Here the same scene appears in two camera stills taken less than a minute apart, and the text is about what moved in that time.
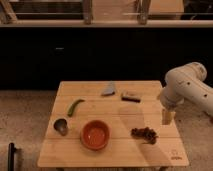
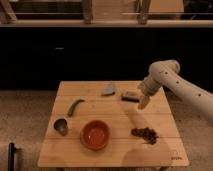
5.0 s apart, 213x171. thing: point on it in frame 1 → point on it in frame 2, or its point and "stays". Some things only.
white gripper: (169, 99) → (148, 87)
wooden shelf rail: (148, 23) stays
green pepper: (70, 109) stays
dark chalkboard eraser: (131, 96) stays
